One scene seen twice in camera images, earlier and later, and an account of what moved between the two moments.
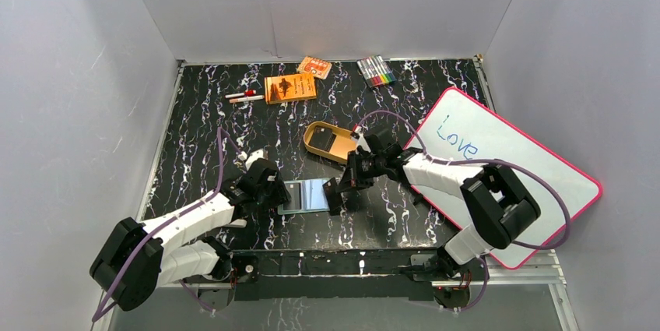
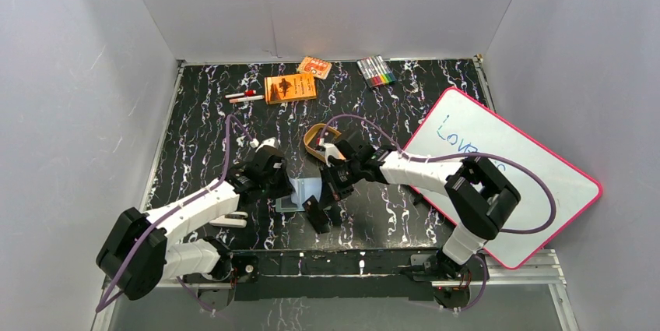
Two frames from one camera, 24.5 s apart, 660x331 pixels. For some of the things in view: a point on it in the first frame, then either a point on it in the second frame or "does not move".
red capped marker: (246, 93) does not move
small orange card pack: (320, 68) does not move
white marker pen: (246, 99) does not move
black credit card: (294, 189) to (317, 216)
